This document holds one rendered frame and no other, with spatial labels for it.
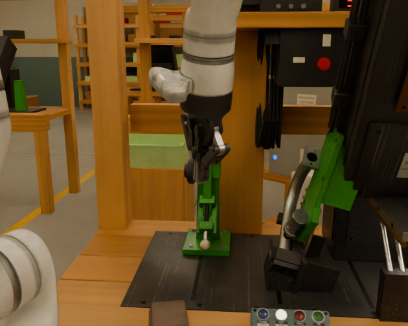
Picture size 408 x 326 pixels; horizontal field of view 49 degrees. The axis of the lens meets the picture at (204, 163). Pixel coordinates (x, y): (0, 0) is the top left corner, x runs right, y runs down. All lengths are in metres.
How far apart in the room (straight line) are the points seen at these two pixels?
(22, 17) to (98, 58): 11.23
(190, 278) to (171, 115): 0.55
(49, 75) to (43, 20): 1.35
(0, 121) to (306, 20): 0.86
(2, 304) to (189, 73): 0.36
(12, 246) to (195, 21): 0.36
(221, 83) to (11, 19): 12.19
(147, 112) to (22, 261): 0.94
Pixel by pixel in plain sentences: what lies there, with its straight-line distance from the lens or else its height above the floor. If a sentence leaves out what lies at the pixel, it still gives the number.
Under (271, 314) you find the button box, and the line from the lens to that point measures 0.92.
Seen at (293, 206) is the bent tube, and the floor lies 1.06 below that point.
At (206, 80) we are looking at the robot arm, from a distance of 0.60.
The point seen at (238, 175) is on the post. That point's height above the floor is 1.07.
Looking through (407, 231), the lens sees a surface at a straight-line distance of 0.89.
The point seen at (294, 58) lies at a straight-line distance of 1.22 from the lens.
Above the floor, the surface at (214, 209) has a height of 1.01.
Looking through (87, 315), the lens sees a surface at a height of 0.90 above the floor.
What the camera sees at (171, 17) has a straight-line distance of 8.05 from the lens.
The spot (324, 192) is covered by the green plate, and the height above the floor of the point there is 1.14.
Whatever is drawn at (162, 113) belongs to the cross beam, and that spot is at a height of 1.25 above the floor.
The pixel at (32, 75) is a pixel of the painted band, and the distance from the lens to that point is 12.52.
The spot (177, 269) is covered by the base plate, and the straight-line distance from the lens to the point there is 1.18.
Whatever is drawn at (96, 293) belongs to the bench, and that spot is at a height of 0.88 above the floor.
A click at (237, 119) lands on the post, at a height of 1.24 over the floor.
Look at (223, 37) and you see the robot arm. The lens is 0.59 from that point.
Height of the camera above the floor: 1.45
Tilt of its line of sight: 14 degrees down
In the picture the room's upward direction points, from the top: straight up
